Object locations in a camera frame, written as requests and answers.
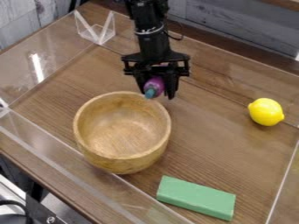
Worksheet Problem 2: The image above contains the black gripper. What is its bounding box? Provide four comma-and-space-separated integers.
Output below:
121, 30, 191, 100

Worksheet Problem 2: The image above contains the purple toy eggplant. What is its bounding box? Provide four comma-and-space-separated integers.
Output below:
144, 77, 164, 99

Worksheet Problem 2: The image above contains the brown wooden bowl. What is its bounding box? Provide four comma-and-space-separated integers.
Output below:
72, 91, 172, 174

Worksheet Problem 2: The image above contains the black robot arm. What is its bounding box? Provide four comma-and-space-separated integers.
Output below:
121, 0, 191, 100

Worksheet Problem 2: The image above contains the yellow toy lemon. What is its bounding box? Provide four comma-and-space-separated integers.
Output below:
247, 98, 285, 127

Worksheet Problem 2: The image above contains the green rectangular sponge block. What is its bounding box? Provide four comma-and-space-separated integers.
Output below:
156, 176, 236, 221

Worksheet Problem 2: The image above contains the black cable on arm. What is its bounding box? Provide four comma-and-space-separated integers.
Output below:
164, 20, 184, 42

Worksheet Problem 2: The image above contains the clear acrylic corner bracket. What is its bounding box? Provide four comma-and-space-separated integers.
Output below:
73, 10, 116, 46

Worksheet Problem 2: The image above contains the clear acrylic front wall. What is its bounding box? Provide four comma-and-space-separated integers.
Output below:
0, 108, 193, 224

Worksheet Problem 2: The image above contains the black cable lower left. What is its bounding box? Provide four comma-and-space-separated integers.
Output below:
0, 199, 33, 224

